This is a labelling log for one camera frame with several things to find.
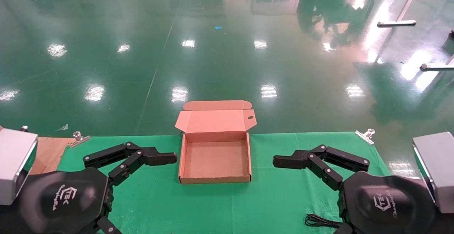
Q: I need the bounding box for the black wired computer mouse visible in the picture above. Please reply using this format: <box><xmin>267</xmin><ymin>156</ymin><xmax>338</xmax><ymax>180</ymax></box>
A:
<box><xmin>304</xmin><ymin>213</ymin><xmax>344</xmax><ymax>228</ymax></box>

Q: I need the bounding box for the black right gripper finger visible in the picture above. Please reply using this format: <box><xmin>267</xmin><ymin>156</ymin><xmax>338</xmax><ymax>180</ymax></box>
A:
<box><xmin>272</xmin><ymin>144</ymin><xmax>370</xmax><ymax>191</ymax></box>

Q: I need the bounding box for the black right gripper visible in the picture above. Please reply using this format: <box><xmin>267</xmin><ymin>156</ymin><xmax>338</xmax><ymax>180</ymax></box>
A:
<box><xmin>333</xmin><ymin>171</ymin><xmax>438</xmax><ymax>234</ymax></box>

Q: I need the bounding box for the white metal stand foot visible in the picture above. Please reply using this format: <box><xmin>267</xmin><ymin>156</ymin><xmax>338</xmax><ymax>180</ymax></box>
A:
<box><xmin>420</xmin><ymin>55</ymin><xmax>454</xmax><ymax>71</ymax></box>

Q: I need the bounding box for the silver metal binder clip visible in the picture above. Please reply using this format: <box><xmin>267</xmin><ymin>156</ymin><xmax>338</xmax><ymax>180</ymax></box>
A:
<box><xmin>69</xmin><ymin>131</ymin><xmax>91</xmax><ymax>148</ymax></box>
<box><xmin>355</xmin><ymin>128</ymin><xmax>376</xmax><ymax>145</ymax></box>

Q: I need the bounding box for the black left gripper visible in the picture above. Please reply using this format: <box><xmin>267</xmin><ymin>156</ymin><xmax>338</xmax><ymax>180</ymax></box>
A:
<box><xmin>20</xmin><ymin>141</ymin><xmax>178</xmax><ymax>234</ymax></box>

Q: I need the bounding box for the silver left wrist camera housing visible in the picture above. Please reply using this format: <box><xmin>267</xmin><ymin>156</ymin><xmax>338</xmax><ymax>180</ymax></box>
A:
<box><xmin>0</xmin><ymin>128</ymin><xmax>38</xmax><ymax>206</ymax></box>

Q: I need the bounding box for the open brown cardboard box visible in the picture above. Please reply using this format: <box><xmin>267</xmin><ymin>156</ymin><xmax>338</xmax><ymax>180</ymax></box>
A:
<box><xmin>175</xmin><ymin>100</ymin><xmax>257</xmax><ymax>184</ymax></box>

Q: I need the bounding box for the green table cloth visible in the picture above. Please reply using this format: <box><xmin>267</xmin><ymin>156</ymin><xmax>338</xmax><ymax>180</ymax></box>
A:
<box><xmin>57</xmin><ymin>132</ymin><xmax>391</xmax><ymax>234</ymax></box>

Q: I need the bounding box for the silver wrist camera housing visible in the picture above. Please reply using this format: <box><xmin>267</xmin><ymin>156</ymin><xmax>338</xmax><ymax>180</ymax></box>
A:
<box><xmin>0</xmin><ymin>128</ymin><xmax>38</xmax><ymax>206</ymax></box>
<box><xmin>413</xmin><ymin>132</ymin><xmax>454</xmax><ymax>214</ymax></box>

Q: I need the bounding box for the white metal stand with pole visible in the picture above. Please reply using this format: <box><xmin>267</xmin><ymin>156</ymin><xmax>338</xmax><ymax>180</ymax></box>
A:
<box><xmin>377</xmin><ymin>0</ymin><xmax>425</xmax><ymax>27</ymax></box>

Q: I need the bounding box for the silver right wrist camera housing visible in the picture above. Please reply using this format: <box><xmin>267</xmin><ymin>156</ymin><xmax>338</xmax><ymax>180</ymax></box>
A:
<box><xmin>413</xmin><ymin>132</ymin><xmax>454</xmax><ymax>214</ymax></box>

